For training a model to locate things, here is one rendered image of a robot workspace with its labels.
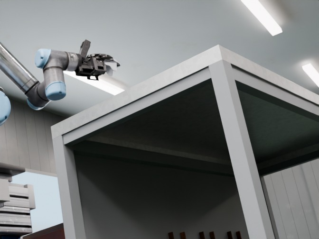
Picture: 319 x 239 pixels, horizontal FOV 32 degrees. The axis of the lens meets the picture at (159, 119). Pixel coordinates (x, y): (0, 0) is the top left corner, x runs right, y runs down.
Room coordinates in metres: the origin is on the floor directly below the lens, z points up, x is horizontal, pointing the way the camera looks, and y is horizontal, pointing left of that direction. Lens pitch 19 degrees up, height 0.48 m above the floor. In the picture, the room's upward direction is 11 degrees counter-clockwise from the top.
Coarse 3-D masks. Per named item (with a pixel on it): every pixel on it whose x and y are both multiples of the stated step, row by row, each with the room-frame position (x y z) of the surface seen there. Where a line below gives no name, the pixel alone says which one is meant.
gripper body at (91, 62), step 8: (80, 56) 1.91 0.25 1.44; (88, 56) 1.96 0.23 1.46; (96, 56) 1.96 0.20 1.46; (80, 64) 1.92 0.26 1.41; (88, 64) 1.95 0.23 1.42; (96, 64) 1.95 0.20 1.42; (104, 64) 1.98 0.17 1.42; (80, 72) 1.93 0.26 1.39; (88, 72) 1.96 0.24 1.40; (96, 72) 1.96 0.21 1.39; (104, 72) 1.98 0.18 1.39; (96, 80) 2.02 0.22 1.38
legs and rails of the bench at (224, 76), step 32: (224, 64) 1.21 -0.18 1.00; (160, 96) 1.32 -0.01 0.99; (224, 96) 1.22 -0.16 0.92; (256, 96) 1.41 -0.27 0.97; (288, 96) 1.53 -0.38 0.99; (96, 128) 1.45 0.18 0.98; (224, 128) 1.23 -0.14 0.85; (288, 160) 2.48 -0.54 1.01; (256, 192) 1.21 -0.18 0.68; (256, 224) 1.22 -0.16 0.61
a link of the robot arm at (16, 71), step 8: (0, 48) 1.84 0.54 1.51; (0, 56) 1.85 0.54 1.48; (8, 56) 1.86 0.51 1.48; (0, 64) 1.86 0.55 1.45; (8, 64) 1.86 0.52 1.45; (16, 64) 1.88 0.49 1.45; (8, 72) 1.88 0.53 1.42; (16, 72) 1.88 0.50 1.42; (24, 72) 1.89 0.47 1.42; (16, 80) 1.90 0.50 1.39; (24, 80) 1.90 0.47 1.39; (32, 80) 1.91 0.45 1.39; (24, 88) 1.92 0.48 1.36; (32, 88) 1.92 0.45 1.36; (32, 96) 1.93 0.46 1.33; (32, 104) 1.97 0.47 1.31; (40, 104) 1.96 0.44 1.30
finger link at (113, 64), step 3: (105, 60) 2.00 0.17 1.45; (108, 60) 2.00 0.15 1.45; (111, 60) 2.01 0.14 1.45; (114, 60) 2.02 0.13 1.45; (105, 63) 2.00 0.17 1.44; (108, 63) 2.00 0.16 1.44; (111, 63) 2.01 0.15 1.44; (114, 63) 2.03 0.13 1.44; (117, 63) 2.04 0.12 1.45; (111, 66) 2.01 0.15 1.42; (114, 66) 2.02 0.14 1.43; (114, 69) 2.02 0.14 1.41
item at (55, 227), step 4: (60, 224) 2.08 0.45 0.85; (48, 228) 2.12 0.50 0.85; (52, 228) 2.11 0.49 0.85; (56, 228) 2.10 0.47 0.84; (60, 228) 2.08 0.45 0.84; (36, 232) 2.16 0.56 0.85; (40, 232) 2.15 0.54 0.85; (44, 232) 2.13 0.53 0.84; (48, 232) 2.12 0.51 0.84; (24, 236) 2.20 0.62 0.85; (28, 236) 2.19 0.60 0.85; (32, 236) 2.17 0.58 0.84; (36, 236) 2.16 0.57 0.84
